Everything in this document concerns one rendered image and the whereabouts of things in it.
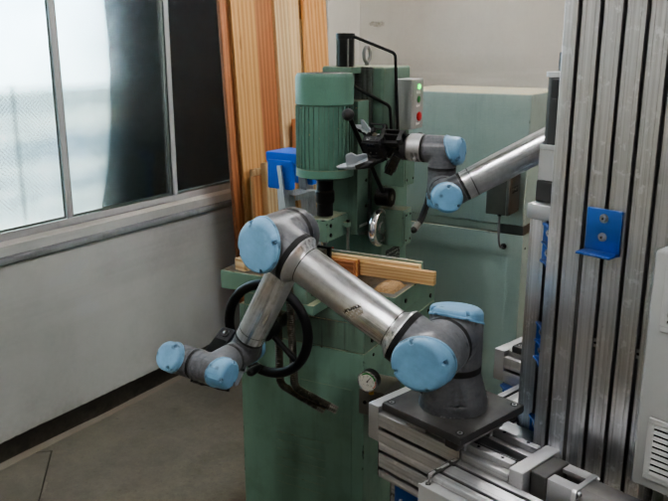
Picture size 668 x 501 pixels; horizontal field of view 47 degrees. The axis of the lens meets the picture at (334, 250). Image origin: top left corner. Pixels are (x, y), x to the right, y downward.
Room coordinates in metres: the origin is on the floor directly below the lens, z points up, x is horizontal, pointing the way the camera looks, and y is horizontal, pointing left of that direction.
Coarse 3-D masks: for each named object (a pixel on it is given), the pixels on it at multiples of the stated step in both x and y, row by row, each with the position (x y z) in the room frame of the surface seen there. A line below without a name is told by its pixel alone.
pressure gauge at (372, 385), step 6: (366, 372) 2.02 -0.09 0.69; (372, 372) 2.02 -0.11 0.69; (360, 378) 2.03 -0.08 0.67; (366, 378) 2.02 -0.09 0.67; (372, 378) 2.01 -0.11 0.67; (378, 378) 2.02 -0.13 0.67; (360, 384) 2.03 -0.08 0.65; (366, 384) 2.02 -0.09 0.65; (372, 384) 2.01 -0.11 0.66; (378, 384) 2.01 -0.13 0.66; (366, 390) 2.02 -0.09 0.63; (372, 390) 2.01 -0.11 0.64
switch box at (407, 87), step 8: (400, 80) 2.52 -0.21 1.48; (408, 80) 2.51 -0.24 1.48; (416, 80) 2.53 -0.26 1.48; (400, 88) 2.52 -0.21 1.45; (408, 88) 2.51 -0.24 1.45; (416, 88) 2.53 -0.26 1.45; (400, 96) 2.52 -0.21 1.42; (408, 96) 2.51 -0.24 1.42; (416, 96) 2.53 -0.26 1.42; (400, 104) 2.52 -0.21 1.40; (408, 104) 2.51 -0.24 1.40; (416, 104) 2.53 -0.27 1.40; (400, 112) 2.52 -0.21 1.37; (408, 112) 2.51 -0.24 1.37; (416, 112) 2.53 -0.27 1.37; (400, 120) 2.52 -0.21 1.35; (408, 120) 2.51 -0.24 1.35; (416, 120) 2.53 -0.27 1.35; (400, 128) 2.52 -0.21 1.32; (408, 128) 2.51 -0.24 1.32
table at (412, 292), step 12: (228, 276) 2.32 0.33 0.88; (240, 276) 2.30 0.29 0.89; (252, 276) 2.27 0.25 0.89; (360, 276) 2.25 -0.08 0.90; (372, 276) 2.25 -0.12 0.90; (408, 288) 2.14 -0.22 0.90; (420, 288) 2.22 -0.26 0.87; (396, 300) 2.06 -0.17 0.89; (408, 300) 2.14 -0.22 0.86; (312, 312) 2.07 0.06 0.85
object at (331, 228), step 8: (336, 216) 2.35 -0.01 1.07; (344, 216) 2.38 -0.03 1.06; (320, 224) 2.29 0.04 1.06; (328, 224) 2.29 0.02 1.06; (336, 224) 2.34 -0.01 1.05; (320, 232) 2.29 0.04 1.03; (328, 232) 2.29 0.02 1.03; (336, 232) 2.34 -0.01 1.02; (344, 232) 2.38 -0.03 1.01; (320, 240) 2.29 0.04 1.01; (328, 240) 2.29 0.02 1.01
